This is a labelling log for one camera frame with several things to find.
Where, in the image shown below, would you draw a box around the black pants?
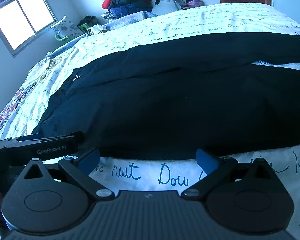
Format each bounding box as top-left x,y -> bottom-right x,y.
34,33 -> 300,159

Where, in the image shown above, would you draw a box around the white floral bag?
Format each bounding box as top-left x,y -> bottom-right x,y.
50,16 -> 77,36

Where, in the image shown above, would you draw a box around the green plastic chair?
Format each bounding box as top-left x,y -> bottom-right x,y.
55,23 -> 89,42

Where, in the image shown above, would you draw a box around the bright sliding window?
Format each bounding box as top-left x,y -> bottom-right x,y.
0,0 -> 57,57

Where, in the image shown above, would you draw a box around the light blue folded blanket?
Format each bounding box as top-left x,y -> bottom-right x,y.
45,11 -> 157,58

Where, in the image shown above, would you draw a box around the dark blue garment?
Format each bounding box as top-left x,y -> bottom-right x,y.
108,0 -> 153,19

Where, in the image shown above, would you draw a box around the purple bag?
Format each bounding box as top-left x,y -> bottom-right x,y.
187,0 -> 205,8

